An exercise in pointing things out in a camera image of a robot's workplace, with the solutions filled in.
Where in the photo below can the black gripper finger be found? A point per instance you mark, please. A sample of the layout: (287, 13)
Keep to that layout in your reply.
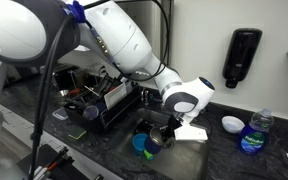
(168, 135)

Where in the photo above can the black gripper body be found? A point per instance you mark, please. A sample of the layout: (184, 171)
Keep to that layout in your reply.
(174, 123)

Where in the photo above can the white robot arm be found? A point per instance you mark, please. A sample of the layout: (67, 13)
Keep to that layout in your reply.
(124, 36)

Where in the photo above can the metal sink drain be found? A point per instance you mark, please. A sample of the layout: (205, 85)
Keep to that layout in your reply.
(170, 144)

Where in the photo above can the stainless steel sink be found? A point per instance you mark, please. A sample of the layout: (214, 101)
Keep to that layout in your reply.
(184, 160)

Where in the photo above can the blue dish soap bottle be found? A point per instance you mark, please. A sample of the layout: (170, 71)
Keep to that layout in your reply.
(254, 140)

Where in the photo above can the black plastic container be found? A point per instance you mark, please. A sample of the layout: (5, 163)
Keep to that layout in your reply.
(142, 128)

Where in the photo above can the small white bowl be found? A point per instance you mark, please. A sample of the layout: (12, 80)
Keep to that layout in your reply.
(232, 125)

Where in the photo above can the white rectangular board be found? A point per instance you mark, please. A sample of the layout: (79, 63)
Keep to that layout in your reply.
(115, 95)

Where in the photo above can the blue plastic cup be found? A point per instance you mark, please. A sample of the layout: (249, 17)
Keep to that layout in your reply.
(100, 106)

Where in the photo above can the clear plastic cup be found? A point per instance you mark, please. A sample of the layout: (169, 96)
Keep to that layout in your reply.
(90, 112)

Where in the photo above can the black utensil caddy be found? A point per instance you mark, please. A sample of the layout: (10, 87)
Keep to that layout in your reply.
(80, 118)

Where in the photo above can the green yellow sponge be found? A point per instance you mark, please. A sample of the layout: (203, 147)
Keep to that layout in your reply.
(76, 132)

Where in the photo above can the steel paper towel dispenser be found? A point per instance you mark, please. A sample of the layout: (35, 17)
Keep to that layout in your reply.
(155, 23)

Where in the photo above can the clear plastic container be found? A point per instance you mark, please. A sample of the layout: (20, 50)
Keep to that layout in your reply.
(60, 113)

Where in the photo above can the black red marker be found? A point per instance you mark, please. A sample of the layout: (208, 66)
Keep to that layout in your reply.
(59, 156)

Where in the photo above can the black countertop appliance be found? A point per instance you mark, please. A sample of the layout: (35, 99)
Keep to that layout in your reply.
(64, 75)

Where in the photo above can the black wall soap dispenser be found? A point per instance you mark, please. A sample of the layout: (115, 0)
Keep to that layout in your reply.
(241, 56)

